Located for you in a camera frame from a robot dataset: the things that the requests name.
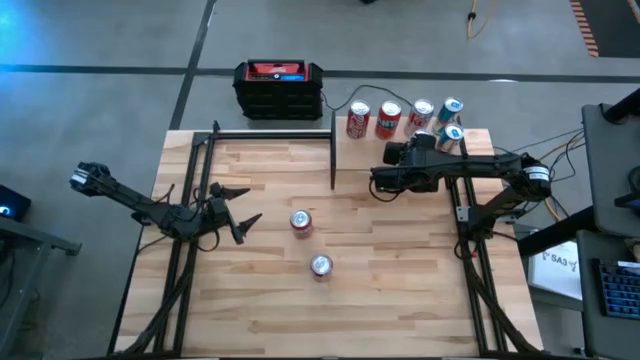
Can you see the red blue Fanta can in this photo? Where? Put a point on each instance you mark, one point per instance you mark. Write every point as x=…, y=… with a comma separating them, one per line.
x=301, y=223
x=388, y=120

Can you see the black backlit keyboard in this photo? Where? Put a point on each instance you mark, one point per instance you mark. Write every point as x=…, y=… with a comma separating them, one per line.
x=620, y=290

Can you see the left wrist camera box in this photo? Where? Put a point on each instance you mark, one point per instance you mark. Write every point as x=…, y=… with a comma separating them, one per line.
x=217, y=206

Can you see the black portable power station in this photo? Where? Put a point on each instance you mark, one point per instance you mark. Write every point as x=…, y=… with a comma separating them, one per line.
x=277, y=92

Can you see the white printed paper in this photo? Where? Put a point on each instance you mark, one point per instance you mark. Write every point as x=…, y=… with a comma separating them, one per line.
x=555, y=272

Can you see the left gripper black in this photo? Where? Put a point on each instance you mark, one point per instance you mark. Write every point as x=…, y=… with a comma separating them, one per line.
x=222, y=215

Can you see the black desk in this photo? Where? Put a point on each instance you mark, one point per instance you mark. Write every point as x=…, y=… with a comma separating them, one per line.
x=600, y=340

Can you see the grey metal desk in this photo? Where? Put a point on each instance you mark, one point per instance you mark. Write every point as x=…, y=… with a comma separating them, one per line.
x=30, y=240

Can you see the black device blue light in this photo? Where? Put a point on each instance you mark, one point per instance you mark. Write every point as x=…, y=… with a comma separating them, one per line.
x=10, y=202

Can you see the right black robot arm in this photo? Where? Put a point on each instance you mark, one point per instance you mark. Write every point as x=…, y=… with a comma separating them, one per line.
x=480, y=162

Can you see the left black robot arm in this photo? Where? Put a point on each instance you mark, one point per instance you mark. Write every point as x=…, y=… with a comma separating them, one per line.
x=125, y=197

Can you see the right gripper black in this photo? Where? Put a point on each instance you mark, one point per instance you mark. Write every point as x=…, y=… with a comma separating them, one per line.
x=405, y=180

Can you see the black mat hazard stripe edge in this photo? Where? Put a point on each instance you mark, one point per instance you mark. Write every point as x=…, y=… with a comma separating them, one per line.
x=607, y=25

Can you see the blue silver slim energy can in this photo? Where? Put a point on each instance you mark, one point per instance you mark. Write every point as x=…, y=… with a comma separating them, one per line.
x=448, y=111
x=450, y=137

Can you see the dark grey desk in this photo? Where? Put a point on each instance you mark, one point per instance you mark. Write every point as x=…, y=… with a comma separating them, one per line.
x=612, y=150

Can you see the red Coca-Cola can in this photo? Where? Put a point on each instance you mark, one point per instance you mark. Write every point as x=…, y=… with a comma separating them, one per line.
x=358, y=118
x=321, y=265

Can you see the black aluminium table frame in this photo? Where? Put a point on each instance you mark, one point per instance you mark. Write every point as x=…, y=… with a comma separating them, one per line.
x=270, y=135

